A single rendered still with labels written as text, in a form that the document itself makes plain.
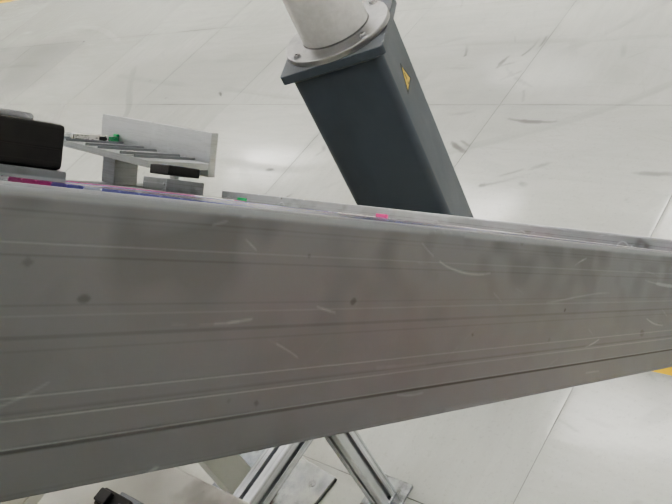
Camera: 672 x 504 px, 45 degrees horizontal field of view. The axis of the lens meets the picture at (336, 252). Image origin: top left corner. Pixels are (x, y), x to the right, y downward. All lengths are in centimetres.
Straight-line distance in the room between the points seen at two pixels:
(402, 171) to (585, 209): 61
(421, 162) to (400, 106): 12
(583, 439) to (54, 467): 139
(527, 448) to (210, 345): 136
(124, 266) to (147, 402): 3
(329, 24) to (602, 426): 84
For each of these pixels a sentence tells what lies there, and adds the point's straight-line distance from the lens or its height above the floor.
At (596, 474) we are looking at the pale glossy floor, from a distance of 148.
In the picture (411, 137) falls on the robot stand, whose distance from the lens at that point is 142.
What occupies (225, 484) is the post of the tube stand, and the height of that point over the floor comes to 13.
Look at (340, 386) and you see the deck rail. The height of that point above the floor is 107.
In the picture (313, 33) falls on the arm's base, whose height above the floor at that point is 74.
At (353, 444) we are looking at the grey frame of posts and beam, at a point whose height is 18.
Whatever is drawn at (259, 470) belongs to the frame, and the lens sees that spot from 130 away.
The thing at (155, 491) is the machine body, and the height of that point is 62.
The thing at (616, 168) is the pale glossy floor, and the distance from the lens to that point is 204.
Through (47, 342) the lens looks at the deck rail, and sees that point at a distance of 17.
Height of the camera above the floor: 123
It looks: 35 degrees down
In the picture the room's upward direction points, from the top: 29 degrees counter-clockwise
